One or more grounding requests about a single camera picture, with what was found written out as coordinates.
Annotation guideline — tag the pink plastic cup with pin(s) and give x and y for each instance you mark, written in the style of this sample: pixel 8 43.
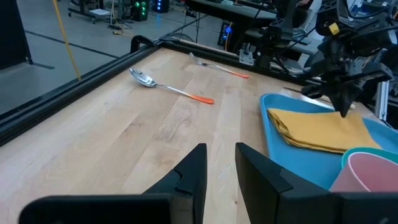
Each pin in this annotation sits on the pink plastic cup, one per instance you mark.
pixel 367 174

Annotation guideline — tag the computer tower green lights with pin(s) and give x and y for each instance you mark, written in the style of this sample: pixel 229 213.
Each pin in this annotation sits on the computer tower green lights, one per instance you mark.
pixel 139 9

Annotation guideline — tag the yellow cloth napkin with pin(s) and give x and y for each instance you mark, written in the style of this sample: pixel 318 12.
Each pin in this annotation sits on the yellow cloth napkin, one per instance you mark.
pixel 320 130

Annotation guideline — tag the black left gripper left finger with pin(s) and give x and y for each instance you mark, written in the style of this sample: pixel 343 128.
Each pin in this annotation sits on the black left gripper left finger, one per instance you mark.
pixel 189 177

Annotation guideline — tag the black aluminium table frame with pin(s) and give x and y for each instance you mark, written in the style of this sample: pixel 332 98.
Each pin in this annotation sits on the black aluminium table frame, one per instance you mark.
pixel 62 93

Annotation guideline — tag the computer tower blue light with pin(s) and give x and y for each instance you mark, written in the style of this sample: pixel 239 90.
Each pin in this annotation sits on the computer tower blue light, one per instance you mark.
pixel 226 34

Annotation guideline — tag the blue plastic tray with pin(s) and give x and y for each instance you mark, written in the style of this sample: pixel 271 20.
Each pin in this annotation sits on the blue plastic tray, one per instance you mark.
pixel 304 165

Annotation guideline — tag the black rolling cart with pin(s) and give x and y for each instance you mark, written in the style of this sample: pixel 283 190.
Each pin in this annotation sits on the black rolling cart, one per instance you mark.
pixel 93 12

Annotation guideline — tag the teal bowl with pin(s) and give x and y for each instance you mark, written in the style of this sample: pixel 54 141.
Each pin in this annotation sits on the teal bowl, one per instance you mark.
pixel 367 149

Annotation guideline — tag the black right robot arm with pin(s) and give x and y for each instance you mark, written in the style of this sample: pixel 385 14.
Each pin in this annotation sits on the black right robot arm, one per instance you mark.
pixel 280 31

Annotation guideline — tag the dark background desk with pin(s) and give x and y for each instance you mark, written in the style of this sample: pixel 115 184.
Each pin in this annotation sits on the dark background desk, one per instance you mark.
pixel 230 11

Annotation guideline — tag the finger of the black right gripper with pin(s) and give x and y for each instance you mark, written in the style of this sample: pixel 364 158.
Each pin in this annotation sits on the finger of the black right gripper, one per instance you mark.
pixel 349 99
pixel 337 99

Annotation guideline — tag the black standing panel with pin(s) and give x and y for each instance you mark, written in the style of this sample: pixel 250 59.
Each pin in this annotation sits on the black standing panel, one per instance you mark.
pixel 14 31

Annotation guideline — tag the yellow tag on arm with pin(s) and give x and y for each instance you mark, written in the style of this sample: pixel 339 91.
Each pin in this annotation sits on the yellow tag on arm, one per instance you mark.
pixel 334 28

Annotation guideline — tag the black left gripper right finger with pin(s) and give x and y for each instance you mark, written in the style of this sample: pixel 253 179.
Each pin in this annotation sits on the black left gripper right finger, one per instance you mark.
pixel 261 183

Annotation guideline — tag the device with blue lights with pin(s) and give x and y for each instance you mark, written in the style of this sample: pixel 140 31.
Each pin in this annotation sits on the device with blue lights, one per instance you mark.
pixel 161 5

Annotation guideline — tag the grey metal bracket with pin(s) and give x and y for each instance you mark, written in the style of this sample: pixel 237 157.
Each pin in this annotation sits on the grey metal bracket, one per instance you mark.
pixel 246 56

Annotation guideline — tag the silver aluminium post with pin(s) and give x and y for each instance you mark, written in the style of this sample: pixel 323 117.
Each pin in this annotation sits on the silver aluminium post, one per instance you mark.
pixel 382 99

